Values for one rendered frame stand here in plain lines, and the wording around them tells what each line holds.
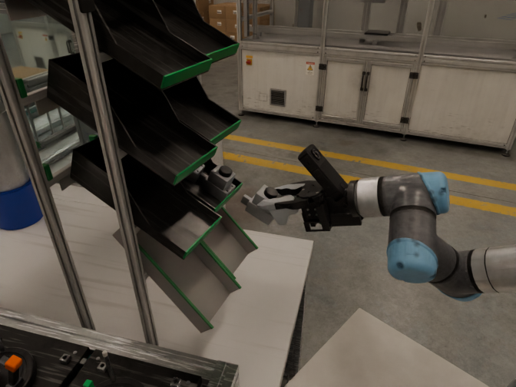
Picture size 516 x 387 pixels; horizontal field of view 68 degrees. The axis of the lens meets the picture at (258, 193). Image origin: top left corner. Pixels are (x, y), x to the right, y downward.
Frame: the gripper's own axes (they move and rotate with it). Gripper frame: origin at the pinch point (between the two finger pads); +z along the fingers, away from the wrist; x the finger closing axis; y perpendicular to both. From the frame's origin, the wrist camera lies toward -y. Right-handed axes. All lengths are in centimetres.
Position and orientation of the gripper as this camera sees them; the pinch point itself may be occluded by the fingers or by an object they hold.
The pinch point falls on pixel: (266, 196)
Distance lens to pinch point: 83.5
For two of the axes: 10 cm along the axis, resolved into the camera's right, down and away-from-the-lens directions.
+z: -8.5, 0.8, 5.1
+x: 4.2, -4.7, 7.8
